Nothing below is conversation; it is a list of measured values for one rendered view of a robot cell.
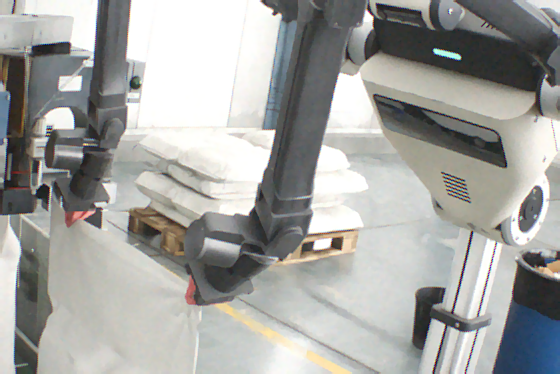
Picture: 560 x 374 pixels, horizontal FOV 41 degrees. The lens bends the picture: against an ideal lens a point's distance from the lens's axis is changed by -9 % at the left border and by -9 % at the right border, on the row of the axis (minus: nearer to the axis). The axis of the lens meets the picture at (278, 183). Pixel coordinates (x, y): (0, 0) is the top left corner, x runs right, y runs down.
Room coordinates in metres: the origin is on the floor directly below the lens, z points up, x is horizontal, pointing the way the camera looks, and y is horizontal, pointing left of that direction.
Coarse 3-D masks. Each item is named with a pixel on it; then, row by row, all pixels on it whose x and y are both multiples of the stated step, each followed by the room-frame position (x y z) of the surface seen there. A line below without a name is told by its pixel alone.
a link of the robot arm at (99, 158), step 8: (88, 144) 1.36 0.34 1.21; (96, 144) 1.37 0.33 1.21; (88, 152) 1.35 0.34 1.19; (96, 152) 1.36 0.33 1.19; (104, 152) 1.37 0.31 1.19; (112, 152) 1.39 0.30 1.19; (88, 160) 1.36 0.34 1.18; (96, 160) 1.36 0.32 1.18; (104, 160) 1.36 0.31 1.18; (80, 168) 1.37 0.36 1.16; (88, 168) 1.37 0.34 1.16; (96, 168) 1.37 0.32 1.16; (104, 168) 1.38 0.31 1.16; (96, 176) 1.38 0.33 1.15
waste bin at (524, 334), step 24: (528, 264) 3.22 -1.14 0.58; (528, 288) 2.93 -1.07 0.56; (552, 288) 2.85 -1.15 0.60; (528, 312) 2.92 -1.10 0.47; (552, 312) 2.84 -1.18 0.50; (504, 336) 3.04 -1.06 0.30; (528, 336) 2.90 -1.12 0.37; (552, 336) 2.84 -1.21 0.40; (504, 360) 2.98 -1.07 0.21; (528, 360) 2.88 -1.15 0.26; (552, 360) 2.84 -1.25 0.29
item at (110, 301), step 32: (64, 224) 1.46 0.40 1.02; (64, 256) 1.45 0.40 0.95; (96, 256) 1.35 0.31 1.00; (128, 256) 1.28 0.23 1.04; (64, 288) 1.45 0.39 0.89; (96, 288) 1.34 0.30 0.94; (128, 288) 1.28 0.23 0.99; (160, 288) 1.23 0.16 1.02; (64, 320) 1.41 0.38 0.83; (96, 320) 1.34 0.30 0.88; (128, 320) 1.27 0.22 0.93; (160, 320) 1.22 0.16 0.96; (192, 320) 1.17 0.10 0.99; (64, 352) 1.31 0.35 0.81; (96, 352) 1.29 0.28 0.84; (128, 352) 1.27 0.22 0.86; (160, 352) 1.22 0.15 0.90; (192, 352) 1.17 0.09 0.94
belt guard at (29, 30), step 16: (16, 16) 1.43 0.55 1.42; (32, 16) 1.47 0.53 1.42; (48, 16) 1.54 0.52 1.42; (64, 16) 1.60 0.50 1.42; (0, 32) 1.26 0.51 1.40; (16, 32) 1.33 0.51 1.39; (32, 32) 1.40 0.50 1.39; (48, 32) 1.48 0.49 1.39; (64, 32) 1.56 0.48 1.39; (0, 48) 1.27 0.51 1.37
